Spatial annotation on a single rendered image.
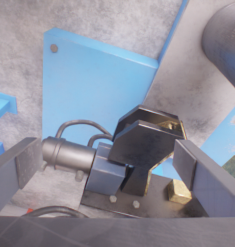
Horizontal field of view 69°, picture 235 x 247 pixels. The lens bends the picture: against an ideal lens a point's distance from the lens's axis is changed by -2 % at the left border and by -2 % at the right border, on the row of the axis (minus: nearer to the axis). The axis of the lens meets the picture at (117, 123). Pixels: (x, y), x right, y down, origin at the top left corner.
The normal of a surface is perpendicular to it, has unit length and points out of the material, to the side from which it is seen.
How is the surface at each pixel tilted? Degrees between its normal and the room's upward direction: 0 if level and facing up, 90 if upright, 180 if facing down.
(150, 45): 0
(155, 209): 90
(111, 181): 0
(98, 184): 0
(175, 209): 90
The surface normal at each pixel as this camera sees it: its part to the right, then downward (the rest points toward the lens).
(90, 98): -0.11, 0.62
